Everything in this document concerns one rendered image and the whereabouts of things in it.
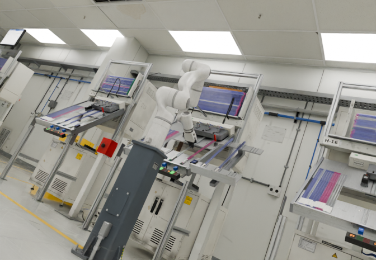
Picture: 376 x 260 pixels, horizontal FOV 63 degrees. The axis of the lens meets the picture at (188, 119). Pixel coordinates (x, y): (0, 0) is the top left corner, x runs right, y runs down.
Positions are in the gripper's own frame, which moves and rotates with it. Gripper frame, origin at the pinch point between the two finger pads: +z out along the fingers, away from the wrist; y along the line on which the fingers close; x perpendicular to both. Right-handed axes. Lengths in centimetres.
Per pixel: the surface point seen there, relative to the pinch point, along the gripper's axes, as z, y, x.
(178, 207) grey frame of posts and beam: 11, -25, 55
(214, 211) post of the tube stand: 15, -47, 44
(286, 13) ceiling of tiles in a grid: -60, -7, -206
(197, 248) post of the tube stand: 29, -45, 66
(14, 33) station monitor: -54, 482, -113
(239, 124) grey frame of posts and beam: 0.2, -22.9, -44.5
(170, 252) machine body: 54, -15, 65
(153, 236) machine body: 51, 5, 61
